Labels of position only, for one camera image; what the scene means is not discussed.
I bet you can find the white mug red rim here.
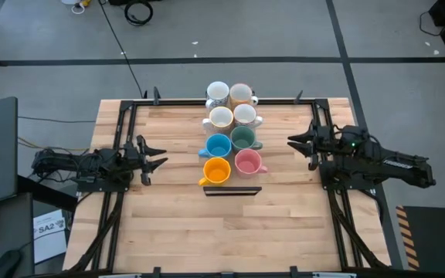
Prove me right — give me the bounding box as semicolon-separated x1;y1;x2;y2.
233;103;264;129

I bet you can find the gray desk top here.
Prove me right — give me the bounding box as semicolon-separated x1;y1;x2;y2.
0;192;35;278

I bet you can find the plain white paper sheet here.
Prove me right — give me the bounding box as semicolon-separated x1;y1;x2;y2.
32;231;68;265

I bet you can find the long black floor cable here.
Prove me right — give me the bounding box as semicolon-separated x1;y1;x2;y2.
97;0;148;100

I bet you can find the yellow faceted mug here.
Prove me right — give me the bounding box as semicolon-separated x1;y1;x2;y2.
198;157;232;187

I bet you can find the black hazard-striped floor mat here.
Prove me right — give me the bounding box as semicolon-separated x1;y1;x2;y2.
395;205;445;271

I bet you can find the pink faceted mug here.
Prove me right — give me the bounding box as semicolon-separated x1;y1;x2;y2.
233;148;269;178

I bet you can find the green mug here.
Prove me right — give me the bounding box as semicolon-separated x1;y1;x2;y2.
229;125;264;152

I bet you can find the white SA2 label sheet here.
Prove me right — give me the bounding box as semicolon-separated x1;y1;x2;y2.
32;208;67;240

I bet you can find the blue mug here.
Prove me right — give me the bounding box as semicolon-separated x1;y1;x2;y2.
198;133;233;159

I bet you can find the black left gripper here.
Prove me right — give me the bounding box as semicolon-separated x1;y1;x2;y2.
124;134;168;186

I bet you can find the white mug dark geometric pattern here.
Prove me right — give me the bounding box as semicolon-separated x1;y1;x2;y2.
206;80;230;111

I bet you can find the black aluminium table frame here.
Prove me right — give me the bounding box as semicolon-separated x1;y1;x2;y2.
62;87;392;278

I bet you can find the black computer mouse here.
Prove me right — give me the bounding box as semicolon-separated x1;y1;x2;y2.
0;249;23;278

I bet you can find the white mug orange leaf pattern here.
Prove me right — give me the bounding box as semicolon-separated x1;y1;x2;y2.
202;106;235;134

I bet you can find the white plug with cable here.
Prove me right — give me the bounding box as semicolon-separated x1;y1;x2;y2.
60;0;92;15

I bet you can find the coiled black cable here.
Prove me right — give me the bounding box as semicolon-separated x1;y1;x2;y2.
124;0;155;27

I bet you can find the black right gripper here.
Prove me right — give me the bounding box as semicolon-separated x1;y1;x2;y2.
287;120;339;171

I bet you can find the yellow floor cable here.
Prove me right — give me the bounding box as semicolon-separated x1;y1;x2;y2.
17;137;91;152

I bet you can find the wooden shelf black metal frame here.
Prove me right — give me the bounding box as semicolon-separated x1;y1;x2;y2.
202;90;263;197

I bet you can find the yellow patterned mug pink rim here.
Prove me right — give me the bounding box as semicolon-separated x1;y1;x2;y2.
229;83;260;109

